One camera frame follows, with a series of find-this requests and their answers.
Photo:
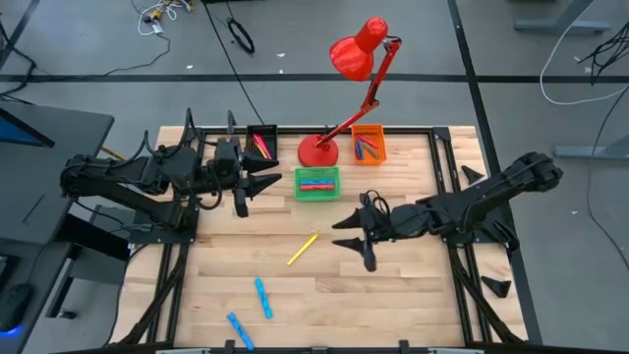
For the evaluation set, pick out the black computer mouse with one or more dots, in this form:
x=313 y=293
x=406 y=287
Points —
x=15 y=305

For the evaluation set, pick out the yellow highlighter marker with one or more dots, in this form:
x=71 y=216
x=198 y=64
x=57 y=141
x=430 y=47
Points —
x=302 y=249
x=264 y=153

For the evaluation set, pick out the black clamp bracket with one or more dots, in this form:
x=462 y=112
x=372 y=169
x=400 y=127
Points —
x=231 y=120

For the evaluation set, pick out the blue highlighter marker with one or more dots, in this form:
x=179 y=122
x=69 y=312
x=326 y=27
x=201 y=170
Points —
x=317 y=182
x=263 y=298
x=360 y=150
x=240 y=331

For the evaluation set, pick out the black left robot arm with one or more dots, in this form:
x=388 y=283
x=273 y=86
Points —
x=123 y=196

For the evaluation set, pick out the black desk leg frame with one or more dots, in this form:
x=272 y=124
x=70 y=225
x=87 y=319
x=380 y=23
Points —
x=98 y=246

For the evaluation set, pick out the red highlighter marker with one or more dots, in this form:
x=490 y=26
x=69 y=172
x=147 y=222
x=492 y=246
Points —
x=317 y=187

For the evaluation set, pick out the green plastic basket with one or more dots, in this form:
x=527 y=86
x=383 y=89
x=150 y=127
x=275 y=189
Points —
x=317 y=173

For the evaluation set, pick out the black metal table frame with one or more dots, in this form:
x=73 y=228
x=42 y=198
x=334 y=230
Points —
x=295 y=131

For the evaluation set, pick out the orange plastic basket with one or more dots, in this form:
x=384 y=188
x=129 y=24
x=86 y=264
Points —
x=381 y=157

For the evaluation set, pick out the red desk lamp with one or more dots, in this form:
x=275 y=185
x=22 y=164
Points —
x=317 y=152

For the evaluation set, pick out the computer monitor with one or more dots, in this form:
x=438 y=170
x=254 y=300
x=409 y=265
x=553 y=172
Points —
x=19 y=133

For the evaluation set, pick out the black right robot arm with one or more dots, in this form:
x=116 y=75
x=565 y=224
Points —
x=491 y=196

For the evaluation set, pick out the black plastic basket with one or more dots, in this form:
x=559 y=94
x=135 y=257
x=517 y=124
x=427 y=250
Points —
x=249 y=142

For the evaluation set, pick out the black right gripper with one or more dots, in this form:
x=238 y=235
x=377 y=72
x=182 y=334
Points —
x=390 y=223

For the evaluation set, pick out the grey desk foot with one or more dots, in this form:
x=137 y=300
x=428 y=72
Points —
x=589 y=151
x=560 y=27

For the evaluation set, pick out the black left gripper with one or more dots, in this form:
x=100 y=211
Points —
x=221 y=179

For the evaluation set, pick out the black office desk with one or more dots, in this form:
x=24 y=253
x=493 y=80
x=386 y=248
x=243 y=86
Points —
x=59 y=137

